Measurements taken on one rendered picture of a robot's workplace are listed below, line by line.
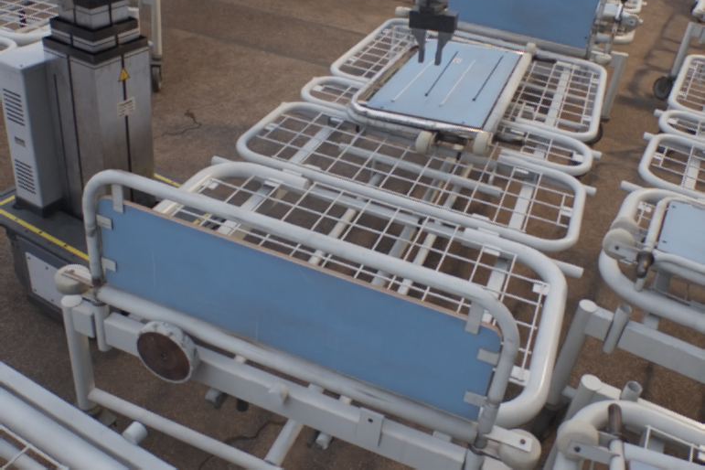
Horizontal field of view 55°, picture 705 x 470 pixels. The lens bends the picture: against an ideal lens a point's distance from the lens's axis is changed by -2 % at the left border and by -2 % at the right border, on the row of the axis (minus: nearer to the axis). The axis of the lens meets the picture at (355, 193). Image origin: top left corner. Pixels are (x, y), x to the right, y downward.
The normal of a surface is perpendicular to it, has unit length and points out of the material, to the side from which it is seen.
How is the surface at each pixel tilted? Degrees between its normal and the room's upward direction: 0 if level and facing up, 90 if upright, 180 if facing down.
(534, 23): 90
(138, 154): 90
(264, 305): 90
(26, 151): 90
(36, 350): 0
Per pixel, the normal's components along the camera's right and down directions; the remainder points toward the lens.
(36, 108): 0.87, 0.34
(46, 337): 0.11, -0.84
